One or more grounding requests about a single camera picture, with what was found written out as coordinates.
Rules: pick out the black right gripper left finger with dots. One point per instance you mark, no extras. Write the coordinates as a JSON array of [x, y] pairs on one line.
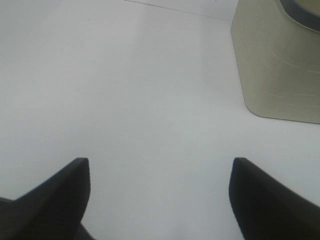
[[51, 211]]

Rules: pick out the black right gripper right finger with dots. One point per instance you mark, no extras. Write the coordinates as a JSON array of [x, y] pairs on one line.
[[265, 209]]

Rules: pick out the beige storage box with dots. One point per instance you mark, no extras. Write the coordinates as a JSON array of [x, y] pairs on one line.
[[277, 51]]

